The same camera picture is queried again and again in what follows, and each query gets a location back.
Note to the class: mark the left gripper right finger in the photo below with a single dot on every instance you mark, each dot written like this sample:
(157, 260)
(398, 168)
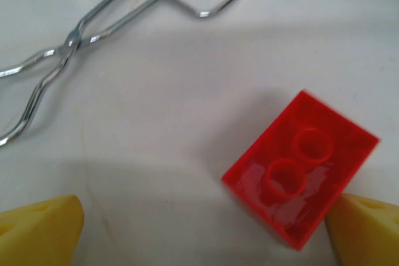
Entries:
(368, 235)

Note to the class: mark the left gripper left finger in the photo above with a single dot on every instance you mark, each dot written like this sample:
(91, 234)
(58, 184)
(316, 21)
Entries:
(37, 235)

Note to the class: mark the red lego brick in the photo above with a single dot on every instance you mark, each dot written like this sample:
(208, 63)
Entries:
(327, 185)

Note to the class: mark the metal scissor tongs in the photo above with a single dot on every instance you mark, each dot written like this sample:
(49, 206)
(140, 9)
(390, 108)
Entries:
(71, 41)

